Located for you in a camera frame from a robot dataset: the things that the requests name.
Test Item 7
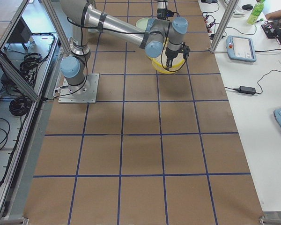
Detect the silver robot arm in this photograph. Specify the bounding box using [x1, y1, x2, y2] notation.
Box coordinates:
[156, 0, 175, 70]
[60, 0, 190, 96]

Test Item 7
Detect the green drink bottle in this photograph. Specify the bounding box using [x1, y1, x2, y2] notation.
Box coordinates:
[246, 0, 265, 25]

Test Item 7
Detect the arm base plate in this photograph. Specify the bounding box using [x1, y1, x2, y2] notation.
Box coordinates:
[58, 73, 100, 104]

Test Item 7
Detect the black power adapter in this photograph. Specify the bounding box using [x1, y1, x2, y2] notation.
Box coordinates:
[233, 86, 256, 95]

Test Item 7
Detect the teach pendant tablet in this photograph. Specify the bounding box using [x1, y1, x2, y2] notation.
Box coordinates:
[226, 35, 256, 63]

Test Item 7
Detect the pale green plate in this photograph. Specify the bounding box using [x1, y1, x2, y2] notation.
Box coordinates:
[136, 18, 150, 30]

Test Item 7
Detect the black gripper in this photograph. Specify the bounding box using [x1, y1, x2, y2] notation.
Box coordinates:
[165, 42, 190, 68]

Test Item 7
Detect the yellow rimmed bamboo steamer tray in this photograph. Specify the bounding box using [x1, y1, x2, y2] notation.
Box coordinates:
[151, 42, 185, 74]

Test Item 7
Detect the aluminium frame post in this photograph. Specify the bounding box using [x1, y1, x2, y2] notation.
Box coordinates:
[210, 0, 238, 53]

